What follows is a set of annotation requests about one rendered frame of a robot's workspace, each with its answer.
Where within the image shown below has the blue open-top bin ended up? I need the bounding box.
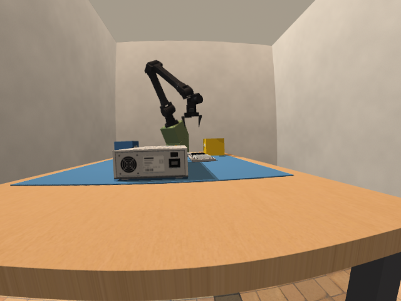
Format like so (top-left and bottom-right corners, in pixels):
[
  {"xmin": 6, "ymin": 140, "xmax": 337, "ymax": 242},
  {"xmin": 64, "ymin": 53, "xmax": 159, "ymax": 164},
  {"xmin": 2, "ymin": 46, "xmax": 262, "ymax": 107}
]
[{"xmin": 114, "ymin": 141, "xmax": 139, "ymax": 150}]

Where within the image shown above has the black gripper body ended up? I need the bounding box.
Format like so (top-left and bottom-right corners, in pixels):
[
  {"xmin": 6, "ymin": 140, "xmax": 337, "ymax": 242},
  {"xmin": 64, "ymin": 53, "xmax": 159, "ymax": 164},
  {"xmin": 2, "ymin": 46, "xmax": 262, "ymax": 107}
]
[{"xmin": 184, "ymin": 112, "xmax": 201, "ymax": 118}]

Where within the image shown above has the white well plate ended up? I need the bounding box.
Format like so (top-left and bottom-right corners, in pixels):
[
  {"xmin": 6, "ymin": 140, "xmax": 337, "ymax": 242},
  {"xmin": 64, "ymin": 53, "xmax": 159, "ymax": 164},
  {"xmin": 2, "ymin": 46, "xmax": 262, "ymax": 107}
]
[{"xmin": 193, "ymin": 154, "xmax": 212, "ymax": 159}]

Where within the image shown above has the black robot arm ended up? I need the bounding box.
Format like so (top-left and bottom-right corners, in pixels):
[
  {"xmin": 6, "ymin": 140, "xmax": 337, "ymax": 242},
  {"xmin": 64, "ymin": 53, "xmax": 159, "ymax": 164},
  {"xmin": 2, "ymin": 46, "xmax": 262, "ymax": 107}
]
[{"xmin": 145, "ymin": 60, "xmax": 203, "ymax": 128}]

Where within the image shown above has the blue flat mat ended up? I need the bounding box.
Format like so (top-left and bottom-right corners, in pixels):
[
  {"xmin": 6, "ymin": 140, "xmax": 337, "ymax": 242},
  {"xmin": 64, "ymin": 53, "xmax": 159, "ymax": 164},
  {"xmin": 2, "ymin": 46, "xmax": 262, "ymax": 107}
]
[{"xmin": 10, "ymin": 155, "xmax": 294, "ymax": 186}]

